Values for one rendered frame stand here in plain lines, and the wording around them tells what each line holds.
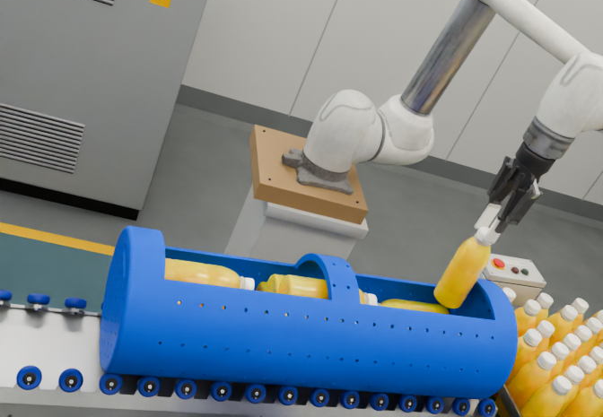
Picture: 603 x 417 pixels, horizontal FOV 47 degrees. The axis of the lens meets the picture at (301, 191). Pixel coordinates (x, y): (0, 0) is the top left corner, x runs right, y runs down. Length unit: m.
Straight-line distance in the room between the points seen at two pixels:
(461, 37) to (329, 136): 0.45
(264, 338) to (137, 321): 0.24
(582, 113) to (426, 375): 0.63
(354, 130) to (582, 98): 0.76
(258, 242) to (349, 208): 0.29
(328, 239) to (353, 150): 0.29
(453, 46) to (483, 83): 2.70
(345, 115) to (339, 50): 2.37
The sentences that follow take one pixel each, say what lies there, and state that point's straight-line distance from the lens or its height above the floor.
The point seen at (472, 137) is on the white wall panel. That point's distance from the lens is 4.84.
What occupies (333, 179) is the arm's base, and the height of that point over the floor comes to 1.09.
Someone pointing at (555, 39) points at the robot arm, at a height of 1.76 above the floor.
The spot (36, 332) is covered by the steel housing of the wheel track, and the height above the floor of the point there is 0.93.
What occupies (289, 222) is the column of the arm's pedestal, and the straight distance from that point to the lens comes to 2.04.
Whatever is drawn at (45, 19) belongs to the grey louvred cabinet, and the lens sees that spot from 2.91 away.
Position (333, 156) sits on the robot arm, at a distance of 2.01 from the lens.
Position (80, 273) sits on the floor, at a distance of 3.06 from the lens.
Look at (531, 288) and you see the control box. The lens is 2.12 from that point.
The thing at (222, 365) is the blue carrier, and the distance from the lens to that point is 1.38.
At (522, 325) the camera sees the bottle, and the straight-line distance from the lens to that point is 1.98.
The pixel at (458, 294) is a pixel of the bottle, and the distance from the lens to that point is 1.66.
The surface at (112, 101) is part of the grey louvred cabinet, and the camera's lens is 3.02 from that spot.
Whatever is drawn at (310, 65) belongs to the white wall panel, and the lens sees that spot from 4.33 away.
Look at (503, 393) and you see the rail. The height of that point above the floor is 0.97.
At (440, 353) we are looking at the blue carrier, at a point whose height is 1.16.
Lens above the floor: 2.08
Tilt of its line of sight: 31 degrees down
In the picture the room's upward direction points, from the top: 24 degrees clockwise
